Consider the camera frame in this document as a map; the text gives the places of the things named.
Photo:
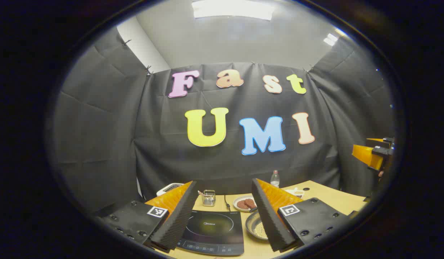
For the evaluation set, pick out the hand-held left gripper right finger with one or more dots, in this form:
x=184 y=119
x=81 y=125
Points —
x=270 y=223

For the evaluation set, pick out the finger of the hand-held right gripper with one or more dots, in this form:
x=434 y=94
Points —
x=364 y=154
x=378 y=142

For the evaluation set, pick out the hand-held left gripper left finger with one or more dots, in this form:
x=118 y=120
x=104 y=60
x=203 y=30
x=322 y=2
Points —
x=179 y=219

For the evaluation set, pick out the black induction cooktop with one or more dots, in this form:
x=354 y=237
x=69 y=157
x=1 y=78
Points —
x=214 y=230

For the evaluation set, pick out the pile of yellow soybeans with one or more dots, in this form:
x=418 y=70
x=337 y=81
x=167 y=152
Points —
x=261 y=230

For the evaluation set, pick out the brown meat slice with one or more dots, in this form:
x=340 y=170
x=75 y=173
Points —
x=241 y=204
x=250 y=203

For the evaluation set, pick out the white toaster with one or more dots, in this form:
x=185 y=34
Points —
x=168 y=187

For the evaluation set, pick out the white round plate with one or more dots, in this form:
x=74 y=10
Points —
x=237 y=207

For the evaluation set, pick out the white divided dish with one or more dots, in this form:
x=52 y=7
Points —
x=295 y=192

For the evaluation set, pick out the clear plastic water bottle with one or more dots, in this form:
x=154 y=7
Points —
x=275 y=180

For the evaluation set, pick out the black backdrop cloth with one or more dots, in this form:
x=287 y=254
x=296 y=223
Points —
x=135 y=144

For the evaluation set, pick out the small ceiling light panel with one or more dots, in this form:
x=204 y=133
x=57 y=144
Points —
x=330 y=39

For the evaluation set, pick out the large ceiling light panel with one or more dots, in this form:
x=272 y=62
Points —
x=232 y=9

